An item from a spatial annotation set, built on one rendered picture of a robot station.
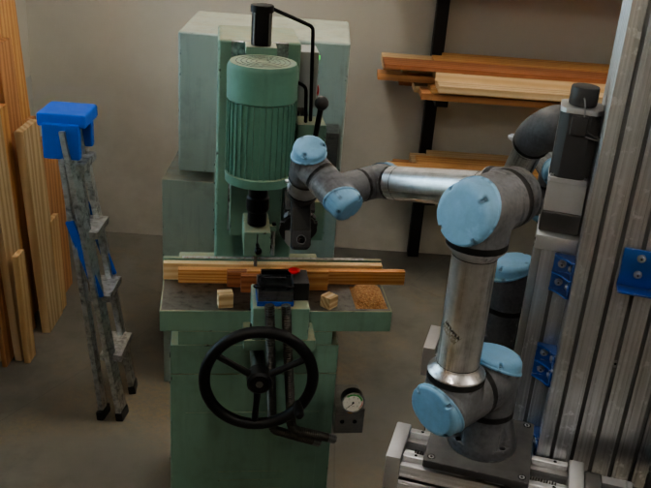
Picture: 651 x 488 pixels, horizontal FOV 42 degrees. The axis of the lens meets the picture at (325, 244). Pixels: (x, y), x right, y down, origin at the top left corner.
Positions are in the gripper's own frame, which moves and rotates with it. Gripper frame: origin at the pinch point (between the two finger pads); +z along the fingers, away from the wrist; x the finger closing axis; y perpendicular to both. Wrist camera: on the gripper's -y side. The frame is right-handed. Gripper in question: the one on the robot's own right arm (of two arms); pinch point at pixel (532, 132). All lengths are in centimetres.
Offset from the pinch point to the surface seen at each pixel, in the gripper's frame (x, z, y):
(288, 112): -71, -56, -26
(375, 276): -52, -48, 24
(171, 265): -106, -53, 15
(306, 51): -68, -23, -34
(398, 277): -45, -47, 25
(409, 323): -36, 94, 120
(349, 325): -59, -64, 30
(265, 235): -80, -56, 7
